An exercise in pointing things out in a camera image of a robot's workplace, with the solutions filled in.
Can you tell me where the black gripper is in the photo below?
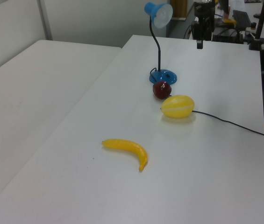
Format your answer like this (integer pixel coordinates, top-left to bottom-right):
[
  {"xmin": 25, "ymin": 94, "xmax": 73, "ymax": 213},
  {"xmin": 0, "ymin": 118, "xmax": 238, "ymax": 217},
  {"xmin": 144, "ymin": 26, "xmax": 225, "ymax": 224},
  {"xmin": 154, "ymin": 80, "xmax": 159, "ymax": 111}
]
[{"xmin": 191, "ymin": 1, "xmax": 216, "ymax": 49}]

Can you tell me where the blue desk lamp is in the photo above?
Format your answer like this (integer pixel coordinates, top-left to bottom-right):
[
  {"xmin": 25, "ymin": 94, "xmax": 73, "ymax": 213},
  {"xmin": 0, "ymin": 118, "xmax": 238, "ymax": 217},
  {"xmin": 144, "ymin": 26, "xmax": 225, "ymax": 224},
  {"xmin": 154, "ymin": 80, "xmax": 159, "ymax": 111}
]
[{"xmin": 144, "ymin": 2, "xmax": 177, "ymax": 85}]

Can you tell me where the black equipment box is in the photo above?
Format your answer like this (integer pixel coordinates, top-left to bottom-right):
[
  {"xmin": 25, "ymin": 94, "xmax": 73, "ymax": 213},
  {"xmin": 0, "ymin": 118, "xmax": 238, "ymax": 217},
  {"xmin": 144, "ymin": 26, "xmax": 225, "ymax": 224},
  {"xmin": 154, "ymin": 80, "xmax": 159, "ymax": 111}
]
[{"xmin": 212, "ymin": 28, "xmax": 244, "ymax": 44}]

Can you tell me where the black keyboard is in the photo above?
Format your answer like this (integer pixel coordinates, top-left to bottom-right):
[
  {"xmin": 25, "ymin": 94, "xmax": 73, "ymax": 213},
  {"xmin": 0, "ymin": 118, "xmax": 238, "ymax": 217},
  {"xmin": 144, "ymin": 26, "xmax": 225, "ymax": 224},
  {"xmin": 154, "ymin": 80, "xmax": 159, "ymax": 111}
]
[{"xmin": 232, "ymin": 9, "xmax": 252, "ymax": 28}]

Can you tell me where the dark red apple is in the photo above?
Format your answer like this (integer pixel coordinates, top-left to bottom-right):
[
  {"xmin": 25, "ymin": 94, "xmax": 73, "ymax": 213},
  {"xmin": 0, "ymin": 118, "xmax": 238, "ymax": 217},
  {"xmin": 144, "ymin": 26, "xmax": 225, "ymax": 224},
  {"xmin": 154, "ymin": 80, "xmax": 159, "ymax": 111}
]
[{"xmin": 152, "ymin": 81, "xmax": 172, "ymax": 100}]

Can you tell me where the yellow striped melon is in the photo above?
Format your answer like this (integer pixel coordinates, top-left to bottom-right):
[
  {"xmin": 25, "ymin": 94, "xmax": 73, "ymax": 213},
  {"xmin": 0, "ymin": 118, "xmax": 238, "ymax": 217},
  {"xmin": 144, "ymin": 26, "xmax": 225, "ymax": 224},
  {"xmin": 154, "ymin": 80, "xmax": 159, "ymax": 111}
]
[{"xmin": 160, "ymin": 94, "xmax": 196, "ymax": 119}]

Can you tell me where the yellow banana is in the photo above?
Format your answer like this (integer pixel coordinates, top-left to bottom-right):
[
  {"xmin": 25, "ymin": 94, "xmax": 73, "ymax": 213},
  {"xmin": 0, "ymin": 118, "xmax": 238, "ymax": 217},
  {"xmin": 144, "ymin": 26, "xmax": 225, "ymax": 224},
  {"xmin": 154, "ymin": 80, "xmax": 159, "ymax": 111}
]
[{"xmin": 101, "ymin": 138, "xmax": 149, "ymax": 173}]

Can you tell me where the white side table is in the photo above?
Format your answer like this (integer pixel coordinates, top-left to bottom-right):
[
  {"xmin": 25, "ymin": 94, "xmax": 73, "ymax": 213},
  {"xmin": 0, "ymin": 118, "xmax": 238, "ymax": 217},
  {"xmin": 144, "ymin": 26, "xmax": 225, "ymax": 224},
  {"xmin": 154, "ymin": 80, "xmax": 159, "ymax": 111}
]
[{"xmin": 0, "ymin": 39, "xmax": 122, "ymax": 204}]

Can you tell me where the black camera stand pole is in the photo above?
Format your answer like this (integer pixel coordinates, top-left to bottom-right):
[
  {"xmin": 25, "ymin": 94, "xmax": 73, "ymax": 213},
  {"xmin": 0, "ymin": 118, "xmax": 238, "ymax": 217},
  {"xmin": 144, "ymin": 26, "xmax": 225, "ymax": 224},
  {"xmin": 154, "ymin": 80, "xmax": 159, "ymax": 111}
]
[{"xmin": 248, "ymin": 0, "xmax": 264, "ymax": 51}]

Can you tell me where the black lamp power cable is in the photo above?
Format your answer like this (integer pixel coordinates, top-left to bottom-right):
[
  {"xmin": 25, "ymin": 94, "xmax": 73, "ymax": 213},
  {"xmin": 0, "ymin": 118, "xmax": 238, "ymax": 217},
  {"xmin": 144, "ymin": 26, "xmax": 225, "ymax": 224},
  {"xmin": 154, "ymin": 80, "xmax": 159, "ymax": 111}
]
[{"xmin": 149, "ymin": 67, "xmax": 264, "ymax": 136}]

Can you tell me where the grey partition post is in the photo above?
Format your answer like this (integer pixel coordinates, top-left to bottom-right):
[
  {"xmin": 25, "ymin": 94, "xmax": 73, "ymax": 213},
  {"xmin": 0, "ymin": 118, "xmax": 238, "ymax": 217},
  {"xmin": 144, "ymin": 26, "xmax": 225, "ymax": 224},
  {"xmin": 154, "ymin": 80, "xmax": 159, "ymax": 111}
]
[{"xmin": 37, "ymin": 0, "xmax": 53, "ymax": 41}]

